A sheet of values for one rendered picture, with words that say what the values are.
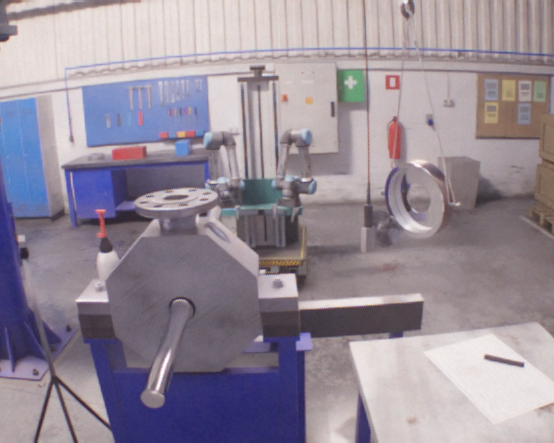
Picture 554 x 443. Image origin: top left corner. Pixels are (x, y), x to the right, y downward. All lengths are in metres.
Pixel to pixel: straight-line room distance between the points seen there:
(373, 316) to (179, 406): 0.85
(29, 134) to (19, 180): 0.68
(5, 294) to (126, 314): 1.93
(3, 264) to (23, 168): 3.88
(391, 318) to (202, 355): 0.82
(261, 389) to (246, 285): 0.41
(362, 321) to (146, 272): 0.93
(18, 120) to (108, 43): 1.64
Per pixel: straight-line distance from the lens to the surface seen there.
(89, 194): 6.53
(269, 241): 4.32
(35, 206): 7.18
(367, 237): 2.43
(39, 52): 7.50
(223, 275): 1.48
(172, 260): 1.49
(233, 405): 1.77
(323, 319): 2.00
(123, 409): 1.86
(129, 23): 6.99
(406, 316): 2.07
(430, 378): 1.57
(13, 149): 7.17
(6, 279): 3.41
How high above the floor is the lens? 1.77
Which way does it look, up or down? 16 degrees down
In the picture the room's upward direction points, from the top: 3 degrees counter-clockwise
